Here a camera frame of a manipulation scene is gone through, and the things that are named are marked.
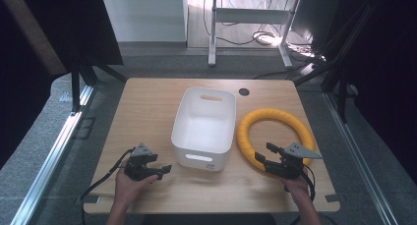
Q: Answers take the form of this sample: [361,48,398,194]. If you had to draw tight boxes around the white plastic bin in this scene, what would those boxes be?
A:
[170,85,237,173]

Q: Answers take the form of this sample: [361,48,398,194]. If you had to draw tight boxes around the black curtain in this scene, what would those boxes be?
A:
[323,0,417,185]
[0,0,125,169]

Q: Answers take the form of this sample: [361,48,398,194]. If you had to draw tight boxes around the black floor cable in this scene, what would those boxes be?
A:
[252,68,298,81]

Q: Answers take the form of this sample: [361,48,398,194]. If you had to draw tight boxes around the person's right hand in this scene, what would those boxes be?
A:
[281,175,312,203]

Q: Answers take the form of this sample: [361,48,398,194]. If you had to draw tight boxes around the coiled cables on floor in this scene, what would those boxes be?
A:
[251,29,283,47]

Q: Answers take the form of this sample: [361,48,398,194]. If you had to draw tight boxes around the white desk frame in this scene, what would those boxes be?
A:
[208,0,301,69]

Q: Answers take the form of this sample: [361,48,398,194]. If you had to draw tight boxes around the black metal stand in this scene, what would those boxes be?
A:
[292,0,378,124]
[69,56,128,114]

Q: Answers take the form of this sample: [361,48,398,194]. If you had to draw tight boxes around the person's left hand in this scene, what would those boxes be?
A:
[114,167,159,203]

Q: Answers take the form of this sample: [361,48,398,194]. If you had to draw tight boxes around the black hanging cable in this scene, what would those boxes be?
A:
[202,0,261,46]

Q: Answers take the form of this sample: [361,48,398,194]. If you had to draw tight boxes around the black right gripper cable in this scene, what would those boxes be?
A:
[289,163,317,225]

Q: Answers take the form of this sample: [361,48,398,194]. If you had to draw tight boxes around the aluminium rail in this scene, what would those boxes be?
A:
[9,84,95,225]
[322,91,399,225]

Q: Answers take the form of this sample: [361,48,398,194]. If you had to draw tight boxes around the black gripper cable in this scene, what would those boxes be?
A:
[80,147,137,225]
[289,163,317,225]

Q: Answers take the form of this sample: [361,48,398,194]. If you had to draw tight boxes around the yellow ring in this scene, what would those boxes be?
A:
[236,107,317,173]

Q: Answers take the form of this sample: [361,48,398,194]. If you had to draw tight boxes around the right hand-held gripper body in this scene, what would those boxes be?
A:
[263,141,324,181]

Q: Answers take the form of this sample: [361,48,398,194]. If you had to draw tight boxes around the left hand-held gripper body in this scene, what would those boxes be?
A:
[124,142,159,182]

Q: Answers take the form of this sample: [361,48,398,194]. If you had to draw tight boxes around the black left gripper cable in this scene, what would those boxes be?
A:
[80,147,137,225]

